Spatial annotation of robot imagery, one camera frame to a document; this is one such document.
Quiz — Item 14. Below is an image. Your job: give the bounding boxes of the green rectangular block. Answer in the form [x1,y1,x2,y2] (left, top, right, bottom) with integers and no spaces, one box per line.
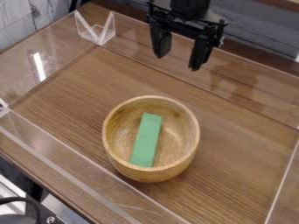
[129,113,163,167]

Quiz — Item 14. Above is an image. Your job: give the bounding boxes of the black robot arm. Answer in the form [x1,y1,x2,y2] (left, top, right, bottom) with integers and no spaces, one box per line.
[145,0,228,71]

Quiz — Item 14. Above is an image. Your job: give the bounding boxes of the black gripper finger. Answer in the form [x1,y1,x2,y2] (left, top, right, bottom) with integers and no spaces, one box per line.
[188,32,213,71]
[149,17,172,59]

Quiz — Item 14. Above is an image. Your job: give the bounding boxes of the black cable bottom left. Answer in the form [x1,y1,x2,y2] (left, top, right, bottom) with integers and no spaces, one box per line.
[0,196,41,224]

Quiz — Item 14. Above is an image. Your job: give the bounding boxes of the black metal table frame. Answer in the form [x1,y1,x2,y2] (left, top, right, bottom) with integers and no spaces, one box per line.
[0,157,67,224]

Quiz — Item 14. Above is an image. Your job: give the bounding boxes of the brown wooden bowl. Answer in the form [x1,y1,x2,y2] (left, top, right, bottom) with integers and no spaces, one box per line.
[101,95,201,183]

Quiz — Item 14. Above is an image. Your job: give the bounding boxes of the clear acrylic tray wall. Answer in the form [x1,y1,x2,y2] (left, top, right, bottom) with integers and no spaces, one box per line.
[0,9,299,224]

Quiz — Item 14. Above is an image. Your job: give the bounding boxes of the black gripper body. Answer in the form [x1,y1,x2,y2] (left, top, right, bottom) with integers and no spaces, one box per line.
[147,1,228,47]

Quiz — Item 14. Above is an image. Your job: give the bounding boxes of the clear acrylic corner bracket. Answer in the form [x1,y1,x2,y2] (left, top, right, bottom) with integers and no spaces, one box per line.
[73,11,116,46]

